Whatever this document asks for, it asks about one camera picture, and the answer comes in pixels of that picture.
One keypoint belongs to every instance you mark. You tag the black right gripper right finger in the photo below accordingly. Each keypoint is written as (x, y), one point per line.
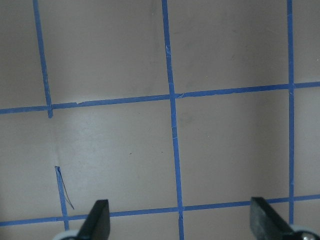
(266, 223)

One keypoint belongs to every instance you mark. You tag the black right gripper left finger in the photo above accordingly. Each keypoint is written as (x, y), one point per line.
(97, 225)

